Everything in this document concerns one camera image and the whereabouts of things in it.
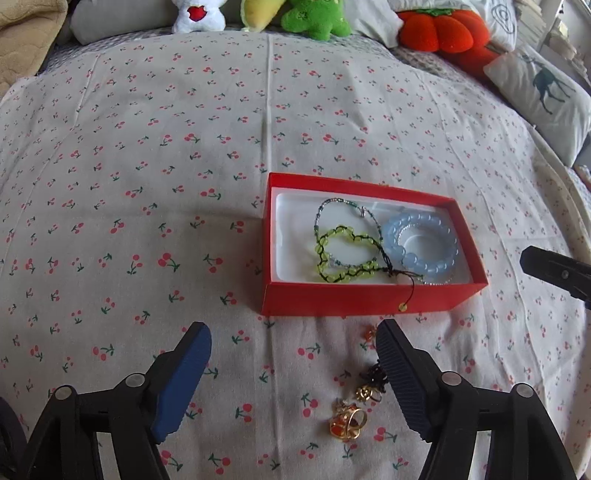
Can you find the grey pillow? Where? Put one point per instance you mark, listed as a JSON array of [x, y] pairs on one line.
[[369, 23], [115, 23]]

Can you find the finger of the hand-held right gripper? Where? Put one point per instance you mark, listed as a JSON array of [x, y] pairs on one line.
[[558, 274]]

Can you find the orange pumpkin plush cushion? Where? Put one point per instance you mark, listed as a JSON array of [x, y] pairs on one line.
[[438, 32]]

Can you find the small orange trinket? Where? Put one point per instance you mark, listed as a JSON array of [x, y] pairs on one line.
[[369, 333]]

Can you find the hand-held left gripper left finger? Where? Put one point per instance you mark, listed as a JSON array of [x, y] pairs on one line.
[[184, 378]]

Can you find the yellow plush toy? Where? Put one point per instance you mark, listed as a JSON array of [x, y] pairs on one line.
[[258, 14]]

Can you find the cherry print bed sheet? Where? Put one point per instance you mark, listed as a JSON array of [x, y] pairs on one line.
[[138, 207]]

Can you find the green plush toy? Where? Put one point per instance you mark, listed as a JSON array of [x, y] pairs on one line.
[[309, 18]]

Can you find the white plush toy red heart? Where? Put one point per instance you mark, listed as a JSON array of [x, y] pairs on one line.
[[194, 18]]

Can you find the beige quilted blanket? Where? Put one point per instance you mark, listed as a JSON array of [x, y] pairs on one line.
[[27, 41]]

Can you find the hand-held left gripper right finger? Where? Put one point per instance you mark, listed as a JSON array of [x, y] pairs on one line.
[[401, 374]]

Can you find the white pillow deer print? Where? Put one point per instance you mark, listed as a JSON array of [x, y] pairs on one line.
[[545, 101]]

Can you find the black hair clip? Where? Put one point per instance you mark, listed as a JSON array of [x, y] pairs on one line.
[[374, 374]]

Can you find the red cardboard box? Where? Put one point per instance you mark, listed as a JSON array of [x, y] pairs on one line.
[[346, 300]]

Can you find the stack of books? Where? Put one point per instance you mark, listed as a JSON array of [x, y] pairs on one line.
[[549, 27]]

